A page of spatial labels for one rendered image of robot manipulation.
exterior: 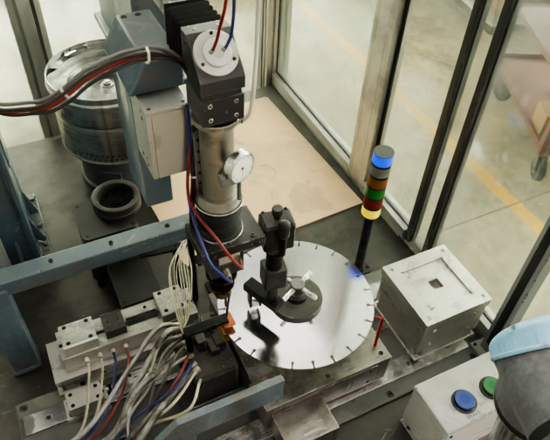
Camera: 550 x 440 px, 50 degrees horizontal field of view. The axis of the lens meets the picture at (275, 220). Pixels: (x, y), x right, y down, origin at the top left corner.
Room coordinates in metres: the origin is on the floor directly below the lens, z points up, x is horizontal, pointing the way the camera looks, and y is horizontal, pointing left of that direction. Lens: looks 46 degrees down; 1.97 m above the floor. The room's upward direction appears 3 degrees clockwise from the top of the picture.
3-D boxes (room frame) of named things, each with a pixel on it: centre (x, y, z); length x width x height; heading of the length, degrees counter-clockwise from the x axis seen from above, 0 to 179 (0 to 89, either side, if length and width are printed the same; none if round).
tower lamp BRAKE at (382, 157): (1.00, -0.23, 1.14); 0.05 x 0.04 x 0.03; 28
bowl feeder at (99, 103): (1.35, 0.47, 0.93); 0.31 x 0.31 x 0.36
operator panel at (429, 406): (0.61, -0.45, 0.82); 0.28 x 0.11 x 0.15; 118
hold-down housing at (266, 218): (0.70, 0.00, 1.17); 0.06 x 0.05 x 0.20; 109
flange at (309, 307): (0.75, -0.05, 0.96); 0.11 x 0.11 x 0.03
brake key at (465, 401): (0.57, -0.39, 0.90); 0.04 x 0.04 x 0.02
